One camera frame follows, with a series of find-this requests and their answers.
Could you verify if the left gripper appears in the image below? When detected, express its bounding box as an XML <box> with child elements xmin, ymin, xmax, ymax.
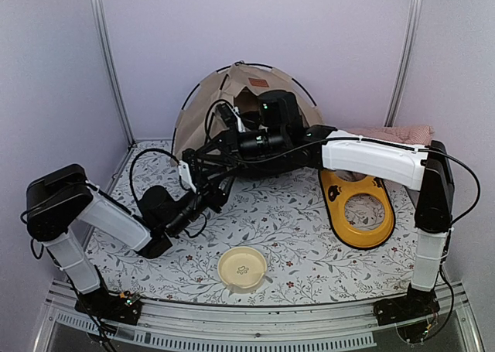
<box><xmin>166</xmin><ymin>166</ymin><xmax>237</xmax><ymax>238</ymax></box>

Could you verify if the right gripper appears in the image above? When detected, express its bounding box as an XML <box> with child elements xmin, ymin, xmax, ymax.
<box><xmin>195</xmin><ymin>123</ymin><xmax>286</xmax><ymax>169</ymax></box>

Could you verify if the black tent pole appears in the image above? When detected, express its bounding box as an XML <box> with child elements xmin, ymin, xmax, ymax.
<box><xmin>181</xmin><ymin>61</ymin><xmax>318</xmax><ymax>113</ymax></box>
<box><xmin>172</xmin><ymin>65</ymin><xmax>234</xmax><ymax>159</ymax></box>

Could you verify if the beige pet tent fabric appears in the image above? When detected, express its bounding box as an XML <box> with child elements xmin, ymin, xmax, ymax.
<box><xmin>172</xmin><ymin>61</ymin><xmax>324</xmax><ymax>159</ymax></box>

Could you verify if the yellow double bowl holder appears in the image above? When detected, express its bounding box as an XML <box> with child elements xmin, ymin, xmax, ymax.
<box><xmin>319</xmin><ymin>170</ymin><xmax>395</xmax><ymax>250</ymax></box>

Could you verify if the pink checkered cushion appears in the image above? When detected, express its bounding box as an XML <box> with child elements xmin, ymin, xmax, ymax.
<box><xmin>346</xmin><ymin>125</ymin><xmax>435</xmax><ymax>145</ymax></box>

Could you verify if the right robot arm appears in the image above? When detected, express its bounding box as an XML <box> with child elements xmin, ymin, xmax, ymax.
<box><xmin>183</xmin><ymin>90</ymin><xmax>454</xmax><ymax>318</ymax></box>

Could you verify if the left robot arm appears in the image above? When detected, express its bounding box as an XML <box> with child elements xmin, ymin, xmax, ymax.
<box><xmin>21</xmin><ymin>164</ymin><xmax>235</xmax><ymax>316</ymax></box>

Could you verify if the floral table mat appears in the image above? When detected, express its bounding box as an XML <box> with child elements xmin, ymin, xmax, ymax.
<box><xmin>75</xmin><ymin>137</ymin><xmax>440</xmax><ymax>306</ymax></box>

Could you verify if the cream paw print bowl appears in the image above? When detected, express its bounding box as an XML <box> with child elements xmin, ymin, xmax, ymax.
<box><xmin>217</xmin><ymin>246</ymin><xmax>268</xmax><ymax>294</ymax></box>

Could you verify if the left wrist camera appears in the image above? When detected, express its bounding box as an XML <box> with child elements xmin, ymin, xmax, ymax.
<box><xmin>179</xmin><ymin>149</ymin><xmax>201</xmax><ymax>193</ymax></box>

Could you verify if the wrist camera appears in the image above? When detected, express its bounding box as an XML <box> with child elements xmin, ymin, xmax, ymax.
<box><xmin>216</xmin><ymin>101</ymin><xmax>247</xmax><ymax>133</ymax></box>
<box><xmin>179</xmin><ymin>149</ymin><xmax>201</xmax><ymax>193</ymax></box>

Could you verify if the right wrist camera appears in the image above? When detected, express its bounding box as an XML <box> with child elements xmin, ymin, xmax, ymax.
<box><xmin>216</xmin><ymin>101</ymin><xmax>247</xmax><ymax>133</ymax></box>

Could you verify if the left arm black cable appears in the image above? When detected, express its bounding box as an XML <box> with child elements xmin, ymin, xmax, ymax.
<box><xmin>128</xmin><ymin>148</ymin><xmax>183</xmax><ymax>214</ymax></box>

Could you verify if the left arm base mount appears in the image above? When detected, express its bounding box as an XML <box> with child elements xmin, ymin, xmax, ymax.
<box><xmin>75</xmin><ymin>289</ymin><xmax>142</xmax><ymax>326</ymax></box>

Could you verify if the front aluminium rail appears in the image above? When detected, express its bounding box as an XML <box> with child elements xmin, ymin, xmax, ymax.
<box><xmin>33</xmin><ymin>281</ymin><xmax>485</xmax><ymax>351</ymax></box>

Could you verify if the left aluminium frame post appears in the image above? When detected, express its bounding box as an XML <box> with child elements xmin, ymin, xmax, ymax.
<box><xmin>90</xmin><ymin>0</ymin><xmax>135</xmax><ymax>146</ymax></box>

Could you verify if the aluminium frame post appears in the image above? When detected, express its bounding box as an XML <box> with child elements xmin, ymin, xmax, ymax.
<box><xmin>384</xmin><ymin>0</ymin><xmax>422</xmax><ymax>127</ymax></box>
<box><xmin>90</xmin><ymin>0</ymin><xmax>135</xmax><ymax>146</ymax></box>

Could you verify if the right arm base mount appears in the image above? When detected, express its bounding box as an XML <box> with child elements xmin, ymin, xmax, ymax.
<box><xmin>373</xmin><ymin>296</ymin><xmax>440</xmax><ymax>344</ymax></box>

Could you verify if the right aluminium frame post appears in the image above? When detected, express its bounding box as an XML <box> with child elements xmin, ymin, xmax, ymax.
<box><xmin>384</xmin><ymin>0</ymin><xmax>422</xmax><ymax>127</ymax></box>

